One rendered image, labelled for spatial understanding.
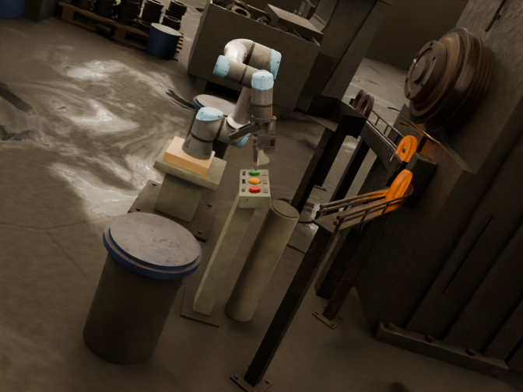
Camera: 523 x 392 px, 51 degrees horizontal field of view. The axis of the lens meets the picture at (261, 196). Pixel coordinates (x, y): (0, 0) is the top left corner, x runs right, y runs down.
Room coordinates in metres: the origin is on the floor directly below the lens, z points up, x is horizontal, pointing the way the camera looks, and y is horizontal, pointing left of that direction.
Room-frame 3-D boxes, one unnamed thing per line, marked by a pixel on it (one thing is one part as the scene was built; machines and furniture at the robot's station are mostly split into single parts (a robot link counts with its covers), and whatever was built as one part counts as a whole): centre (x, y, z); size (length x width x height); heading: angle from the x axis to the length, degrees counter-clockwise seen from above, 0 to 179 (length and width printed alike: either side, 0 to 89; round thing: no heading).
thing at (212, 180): (2.53, 0.38, 0.28); 0.32 x 0.32 x 0.04; 6
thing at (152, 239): (1.52, 0.26, 0.22); 0.32 x 0.32 x 0.43
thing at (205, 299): (1.87, 0.04, 0.31); 0.24 x 0.16 x 0.62; 11
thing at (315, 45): (5.25, 0.64, 0.39); 1.03 x 0.83 x 0.79; 105
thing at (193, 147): (2.53, 0.38, 0.40); 0.15 x 0.15 x 0.10
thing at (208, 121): (2.53, 0.37, 0.52); 0.13 x 0.12 x 0.14; 99
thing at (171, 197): (2.53, 0.38, 0.13); 0.40 x 0.40 x 0.26; 6
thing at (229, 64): (2.21, 0.32, 0.91); 0.49 x 0.11 x 0.12; 9
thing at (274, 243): (1.94, -0.11, 0.26); 0.12 x 0.12 x 0.52
